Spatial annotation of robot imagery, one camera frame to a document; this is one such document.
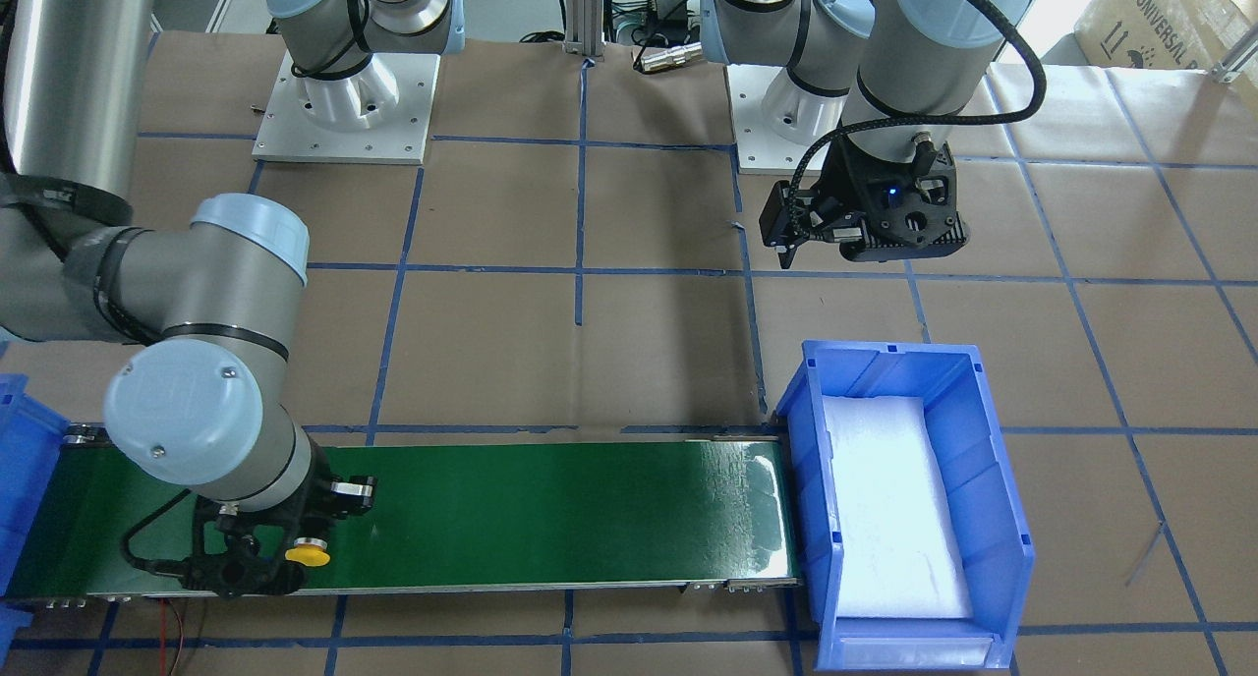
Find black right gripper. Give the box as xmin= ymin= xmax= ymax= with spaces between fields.
xmin=182 ymin=446 xmax=377 ymax=598

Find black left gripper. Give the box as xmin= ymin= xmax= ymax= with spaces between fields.
xmin=759 ymin=136 xmax=969 ymax=269

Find yellow push button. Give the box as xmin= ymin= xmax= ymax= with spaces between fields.
xmin=284 ymin=536 xmax=331 ymax=568

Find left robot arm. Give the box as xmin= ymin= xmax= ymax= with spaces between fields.
xmin=699 ymin=0 xmax=1047 ymax=269

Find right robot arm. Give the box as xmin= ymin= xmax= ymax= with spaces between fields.
xmin=3 ymin=0 xmax=374 ymax=598

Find green conveyor belt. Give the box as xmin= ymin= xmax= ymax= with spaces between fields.
xmin=3 ymin=441 xmax=803 ymax=600

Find silver cylindrical connector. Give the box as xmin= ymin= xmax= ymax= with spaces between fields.
xmin=634 ymin=43 xmax=707 ymax=76

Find black power adapter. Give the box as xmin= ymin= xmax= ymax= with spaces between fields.
xmin=639 ymin=0 xmax=689 ymax=47

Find blue bin at belt end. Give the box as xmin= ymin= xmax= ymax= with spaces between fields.
xmin=1 ymin=374 xmax=69 ymax=592

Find white foam pad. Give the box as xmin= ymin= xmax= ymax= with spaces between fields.
xmin=823 ymin=397 xmax=972 ymax=619

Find blue bin with foam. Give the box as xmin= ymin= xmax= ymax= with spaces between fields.
xmin=776 ymin=340 xmax=1035 ymax=671

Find cardboard box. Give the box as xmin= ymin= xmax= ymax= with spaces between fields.
xmin=1074 ymin=0 xmax=1257 ymax=69

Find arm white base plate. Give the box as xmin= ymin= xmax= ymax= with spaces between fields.
xmin=253 ymin=53 xmax=442 ymax=165
xmin=726 ymin=55 xmax=862 ymax=177

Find red and black wires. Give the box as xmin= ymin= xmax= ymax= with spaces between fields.
xmin=159 ymin=597 xmax=186 ymax=676

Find aluminium frame post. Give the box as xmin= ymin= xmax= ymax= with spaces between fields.
xmin=561 ymin=0 xmax=608 ymax=62

